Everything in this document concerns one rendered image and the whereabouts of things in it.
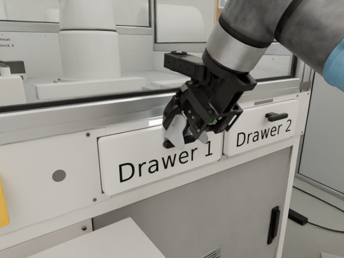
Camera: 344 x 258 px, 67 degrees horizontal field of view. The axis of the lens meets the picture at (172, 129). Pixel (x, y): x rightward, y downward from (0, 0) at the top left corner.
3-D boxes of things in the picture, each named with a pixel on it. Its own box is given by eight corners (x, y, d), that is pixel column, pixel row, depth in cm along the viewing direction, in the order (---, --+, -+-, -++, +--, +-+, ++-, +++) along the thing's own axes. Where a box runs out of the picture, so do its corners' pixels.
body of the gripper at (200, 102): (192, 143, 41) (230, 84, 32) (167, 104, 45) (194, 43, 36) (227, 133, 45) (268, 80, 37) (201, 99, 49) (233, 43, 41)
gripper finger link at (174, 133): (165, 166, 47) (189, 132, 42) (151, 140, 50) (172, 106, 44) (178, 163, 49) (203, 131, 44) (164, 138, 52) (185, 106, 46)
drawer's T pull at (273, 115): (288, 117, 70) (288, 112, 69) (271, 122, 66) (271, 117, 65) (276, 115, 72) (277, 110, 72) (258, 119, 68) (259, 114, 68)
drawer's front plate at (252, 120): (294, 135, 81) (299, 100, 77) (228, 157, 65) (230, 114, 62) (289, 133, 82) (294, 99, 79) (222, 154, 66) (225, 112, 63)
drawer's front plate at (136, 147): (220, 159, 64) (223, 115, 60) (105, 197, 48) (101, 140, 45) (215, 157, 65) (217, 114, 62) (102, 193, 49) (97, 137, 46)
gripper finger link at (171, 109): (158, 130, 46) (182, 93, 40) (155, 124, 46) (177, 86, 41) (179, 128, 49) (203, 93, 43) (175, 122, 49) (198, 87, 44)
